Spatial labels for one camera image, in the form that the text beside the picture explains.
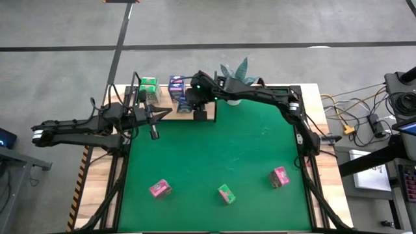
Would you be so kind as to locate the yellow plug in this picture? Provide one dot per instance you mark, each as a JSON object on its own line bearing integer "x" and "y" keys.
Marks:
{"x": 348, "y": 130}

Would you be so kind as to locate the green snake plant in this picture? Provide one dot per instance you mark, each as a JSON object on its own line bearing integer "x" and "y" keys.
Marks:
{"x": 242, "y": 68}

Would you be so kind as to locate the Raisin Bran cereal box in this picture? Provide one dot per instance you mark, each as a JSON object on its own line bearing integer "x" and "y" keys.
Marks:
{"x": 160, "y": 189}
{"x": 279, "y": 177}

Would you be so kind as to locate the black metal shelf frame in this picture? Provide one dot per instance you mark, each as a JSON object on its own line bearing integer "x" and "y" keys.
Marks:
{"x": 215, "y": 113}

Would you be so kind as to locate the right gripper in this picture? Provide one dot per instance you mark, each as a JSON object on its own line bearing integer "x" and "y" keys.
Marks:
{"x": 201, "y": 94}

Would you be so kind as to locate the silver metal bracket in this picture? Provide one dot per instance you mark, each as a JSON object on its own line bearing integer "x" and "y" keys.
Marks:
{"x": 298, "y": 139}

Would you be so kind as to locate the black device blue light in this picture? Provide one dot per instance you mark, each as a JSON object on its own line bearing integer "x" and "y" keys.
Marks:
{"x": 6, "y": 138}

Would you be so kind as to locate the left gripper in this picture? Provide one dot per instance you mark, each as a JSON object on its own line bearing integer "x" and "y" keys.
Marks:
{"x": 143, "y": 115}

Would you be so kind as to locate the white paper sheet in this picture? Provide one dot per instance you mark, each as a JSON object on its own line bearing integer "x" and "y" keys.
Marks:
{"x": 370, "y": 175}

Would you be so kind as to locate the small black object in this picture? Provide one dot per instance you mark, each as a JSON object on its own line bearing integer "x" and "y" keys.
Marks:
{"x": 386, "y": 223}

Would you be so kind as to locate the grey side desk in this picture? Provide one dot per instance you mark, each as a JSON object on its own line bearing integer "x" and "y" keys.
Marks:
{"x": 367, "y": 208}
{"x": 16, "y": 159}

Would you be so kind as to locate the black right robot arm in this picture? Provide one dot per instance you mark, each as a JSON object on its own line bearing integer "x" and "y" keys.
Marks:
{"x": 260, "y": 94}

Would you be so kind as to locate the green table mat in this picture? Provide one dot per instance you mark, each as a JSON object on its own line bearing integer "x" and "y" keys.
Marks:
{"x": 195, "y": 156}

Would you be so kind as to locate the white plant pot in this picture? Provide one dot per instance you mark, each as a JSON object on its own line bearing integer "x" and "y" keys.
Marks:
{"x": 234, "y": 103}

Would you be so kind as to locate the grey equipment case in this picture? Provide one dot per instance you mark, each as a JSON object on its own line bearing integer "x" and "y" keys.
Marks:
{"x": 393, "y": 87}

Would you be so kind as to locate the tablet screen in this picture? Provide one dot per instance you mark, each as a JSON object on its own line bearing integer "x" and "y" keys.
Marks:
{"x": 408, "y": 128}

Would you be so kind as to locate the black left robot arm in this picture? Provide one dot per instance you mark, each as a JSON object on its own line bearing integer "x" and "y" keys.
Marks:
{"x": 81, "y": 125}

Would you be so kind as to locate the wooden shelf board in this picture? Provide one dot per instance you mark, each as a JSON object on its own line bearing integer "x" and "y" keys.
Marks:
{"x": 177, "y": 117}

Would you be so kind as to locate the black diagonal beam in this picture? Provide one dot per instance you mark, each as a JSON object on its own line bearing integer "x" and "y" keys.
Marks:
{"x": 373, "y": 161}

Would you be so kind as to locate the yellow black hazard tape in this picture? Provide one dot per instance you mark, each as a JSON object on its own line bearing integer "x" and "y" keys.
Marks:
{"x": 77, "y": 195}

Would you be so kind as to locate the black power adapter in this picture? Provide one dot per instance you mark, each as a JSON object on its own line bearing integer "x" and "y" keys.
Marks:
{"x": 376, "y": 125}

